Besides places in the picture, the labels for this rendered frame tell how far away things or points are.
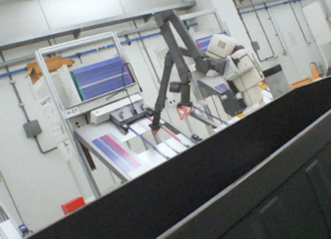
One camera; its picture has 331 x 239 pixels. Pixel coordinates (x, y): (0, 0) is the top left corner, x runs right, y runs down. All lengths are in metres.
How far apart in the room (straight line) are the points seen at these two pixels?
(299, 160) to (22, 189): 4.08
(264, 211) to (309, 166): 0.05
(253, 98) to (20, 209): 2.84
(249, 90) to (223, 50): 0.29
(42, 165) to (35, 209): 0.49
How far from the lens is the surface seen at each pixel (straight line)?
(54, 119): 3.17
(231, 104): 2.26
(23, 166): 4.28
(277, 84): 0.75
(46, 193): 4.33
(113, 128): 2.96
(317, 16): 6.88
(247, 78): 2.27
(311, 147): 0.26
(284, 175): 0.23
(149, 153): 2.75
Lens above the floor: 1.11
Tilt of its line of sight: 1 degrees down
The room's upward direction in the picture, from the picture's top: 23 degrees counter-clockwise
